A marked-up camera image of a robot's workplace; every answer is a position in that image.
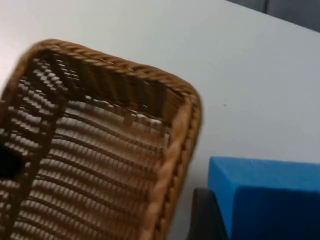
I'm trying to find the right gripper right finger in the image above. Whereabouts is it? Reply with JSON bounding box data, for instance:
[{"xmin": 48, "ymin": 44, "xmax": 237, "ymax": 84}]
[{"xmin": 191, "ymin": 187, "xmax": 230, "ymax": 240}]

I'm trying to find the blue cube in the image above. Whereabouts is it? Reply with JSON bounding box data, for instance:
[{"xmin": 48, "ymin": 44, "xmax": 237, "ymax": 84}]
[{"xmin": 207, "ymin": 156, "xmax": 320, "ymax": 240}]

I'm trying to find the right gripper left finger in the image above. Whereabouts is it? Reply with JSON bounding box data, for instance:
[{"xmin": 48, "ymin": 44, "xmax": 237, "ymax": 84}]
[{"xmin": 0, "ymin": 142, "xmax": 26, "ymax": 181}]

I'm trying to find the pale brown wicker basket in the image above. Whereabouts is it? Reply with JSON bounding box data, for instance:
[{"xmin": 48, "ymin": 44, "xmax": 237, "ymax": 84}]
[{"xmin": 0, "ymin": 38, "xmax": 203, "ymax": 240}]

